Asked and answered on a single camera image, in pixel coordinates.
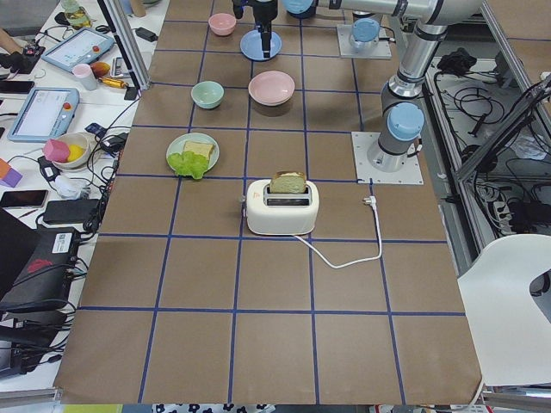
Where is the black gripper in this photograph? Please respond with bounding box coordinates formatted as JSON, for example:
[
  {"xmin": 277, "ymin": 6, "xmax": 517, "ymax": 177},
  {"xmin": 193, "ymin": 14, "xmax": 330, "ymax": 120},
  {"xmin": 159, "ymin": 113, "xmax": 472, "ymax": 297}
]
[{"xmin": 253, "ymin": 0, "xmax": 278, "ymax": 59}]

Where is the blue plate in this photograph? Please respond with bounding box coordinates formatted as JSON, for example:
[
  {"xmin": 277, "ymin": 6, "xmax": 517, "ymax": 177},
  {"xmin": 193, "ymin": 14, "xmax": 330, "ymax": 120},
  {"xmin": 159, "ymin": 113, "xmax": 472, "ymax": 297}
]
[{"xmin": 240, "ymin": 29, "xmax": 282, "ymax": 61}]

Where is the pink plate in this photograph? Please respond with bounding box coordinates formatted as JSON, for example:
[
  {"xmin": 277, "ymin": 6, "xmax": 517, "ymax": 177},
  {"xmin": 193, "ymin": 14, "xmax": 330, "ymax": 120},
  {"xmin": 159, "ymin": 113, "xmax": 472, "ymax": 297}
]
[{"xmin": 248, "ymin": 71, "xmax": 295, "ymax": 107}]

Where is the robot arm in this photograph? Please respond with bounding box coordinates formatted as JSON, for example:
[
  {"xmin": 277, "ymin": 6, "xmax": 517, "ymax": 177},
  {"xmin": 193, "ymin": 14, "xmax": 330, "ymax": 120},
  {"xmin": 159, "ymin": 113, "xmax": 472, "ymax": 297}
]
[
  {"xmin": 283, "ymin": 0, "xmax": 481, "ymax": 173},
  {"xmin": 232, "ymin": 0, "xmax": 278, "ymax": 59}
]

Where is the pink bowl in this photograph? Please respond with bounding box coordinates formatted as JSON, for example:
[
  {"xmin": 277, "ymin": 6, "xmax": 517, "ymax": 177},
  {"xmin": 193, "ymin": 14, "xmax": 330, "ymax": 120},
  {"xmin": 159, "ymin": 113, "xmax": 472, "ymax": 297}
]
[{"xmin": 207, "ymin": 13, "xmax": 237, "ymax": 37}]

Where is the green bowl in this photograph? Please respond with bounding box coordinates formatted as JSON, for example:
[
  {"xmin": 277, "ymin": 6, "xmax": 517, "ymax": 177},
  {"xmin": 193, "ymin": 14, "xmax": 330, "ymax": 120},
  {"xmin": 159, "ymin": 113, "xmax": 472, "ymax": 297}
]
[{"xmin": 190, "ymin": 81, "xmax": 225, "ymax": 109}]

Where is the black power adapter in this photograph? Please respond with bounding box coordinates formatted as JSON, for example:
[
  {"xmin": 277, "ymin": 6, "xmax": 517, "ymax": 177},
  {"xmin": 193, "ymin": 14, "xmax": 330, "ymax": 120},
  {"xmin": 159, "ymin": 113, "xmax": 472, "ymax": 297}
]
[{"xmin": 134, "ymin": 28, "xmax": 158, "ymax": 42}]

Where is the bread slice on plate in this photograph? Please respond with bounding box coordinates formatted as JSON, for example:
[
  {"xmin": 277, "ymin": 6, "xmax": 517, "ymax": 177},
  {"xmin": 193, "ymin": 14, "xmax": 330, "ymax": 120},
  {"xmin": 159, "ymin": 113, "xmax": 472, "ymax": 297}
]
[{"xmin": 183, "ymin": 140, "xmax": 214, "ymax": 160}]

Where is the green plate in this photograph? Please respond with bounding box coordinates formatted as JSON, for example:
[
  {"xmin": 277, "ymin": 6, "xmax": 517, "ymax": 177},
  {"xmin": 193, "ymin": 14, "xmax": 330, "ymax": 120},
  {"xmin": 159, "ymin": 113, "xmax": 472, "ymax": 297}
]
[{"xmin": 166, "ymin": 133, "xmax": 219, "ymax": 172}]

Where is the bread slice in toaster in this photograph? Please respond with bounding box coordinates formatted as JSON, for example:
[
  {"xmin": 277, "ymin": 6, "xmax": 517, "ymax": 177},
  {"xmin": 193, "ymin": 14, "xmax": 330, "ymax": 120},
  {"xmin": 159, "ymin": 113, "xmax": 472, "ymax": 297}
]
[{"xmin": 269, "ymin": 171, "xmax": 306, "ymax": 194}]

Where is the green lettuce leaf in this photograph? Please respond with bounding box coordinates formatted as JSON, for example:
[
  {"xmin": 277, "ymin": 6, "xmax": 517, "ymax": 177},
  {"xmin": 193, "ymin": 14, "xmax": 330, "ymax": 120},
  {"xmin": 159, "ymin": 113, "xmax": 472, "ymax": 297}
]
[{"xmin": 167, "ymin": 151, "xmax": 209, "ymax": 180}]

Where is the white toaster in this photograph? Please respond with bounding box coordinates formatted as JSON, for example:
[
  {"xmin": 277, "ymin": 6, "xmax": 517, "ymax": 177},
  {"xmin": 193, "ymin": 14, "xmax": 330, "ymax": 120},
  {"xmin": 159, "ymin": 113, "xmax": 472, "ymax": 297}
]
[{"xmin": 245, "ymin": 179, "xmax": 319, "ymax": 236}]

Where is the teach pendant tablet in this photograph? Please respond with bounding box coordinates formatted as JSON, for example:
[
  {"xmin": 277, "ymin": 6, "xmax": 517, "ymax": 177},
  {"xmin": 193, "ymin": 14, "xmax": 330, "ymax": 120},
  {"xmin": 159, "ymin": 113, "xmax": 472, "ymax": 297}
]
[
  {"xmin": 7, "ymin": 87, "xmax": 80, "ymax": 143},
  {"xmin": 41, "ymin": 28, "xmax": 115, "ymax": 71}
]

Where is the pink cup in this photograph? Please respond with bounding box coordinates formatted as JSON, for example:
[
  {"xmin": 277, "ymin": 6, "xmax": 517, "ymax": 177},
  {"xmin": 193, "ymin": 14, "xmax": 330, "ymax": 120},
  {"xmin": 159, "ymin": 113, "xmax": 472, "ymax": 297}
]
[{"xmin": 71, "ymin": 64, "xmax": 98, "ymax": 91}]

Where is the beige bowl with toys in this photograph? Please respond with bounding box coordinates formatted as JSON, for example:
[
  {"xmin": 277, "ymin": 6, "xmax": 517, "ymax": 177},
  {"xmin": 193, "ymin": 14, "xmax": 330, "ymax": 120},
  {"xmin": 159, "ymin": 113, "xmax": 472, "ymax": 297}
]
[{"xmin": 42, "ymin": 132, "xmax": 95, "ymax": 170}]

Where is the white chair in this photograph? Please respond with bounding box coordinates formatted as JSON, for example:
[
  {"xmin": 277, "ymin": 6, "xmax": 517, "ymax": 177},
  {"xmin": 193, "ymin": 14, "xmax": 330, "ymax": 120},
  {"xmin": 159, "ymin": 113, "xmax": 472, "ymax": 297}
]
[{"xmin": 458, "ymin": 234, "xmax": 550, "ymax": 386}]

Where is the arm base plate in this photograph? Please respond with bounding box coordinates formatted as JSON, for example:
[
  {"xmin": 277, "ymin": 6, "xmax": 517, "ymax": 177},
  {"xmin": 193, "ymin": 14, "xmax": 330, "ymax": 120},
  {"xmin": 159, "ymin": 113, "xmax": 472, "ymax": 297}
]
[
  {"xmin": 351, "ymin": 132, "xmax": 424, "ymax": 185},
  {"xmin": 337, "ymin": 24, "xmax": 392, "ymax": 60}
]

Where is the white toaster power cable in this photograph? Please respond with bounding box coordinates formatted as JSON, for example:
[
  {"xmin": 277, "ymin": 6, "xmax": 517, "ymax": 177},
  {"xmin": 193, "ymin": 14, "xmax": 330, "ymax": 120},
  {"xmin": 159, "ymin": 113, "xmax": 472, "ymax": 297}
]
[{"xmin": 292, "ymin": 195, "xmax": 384, "ymax": 271}]

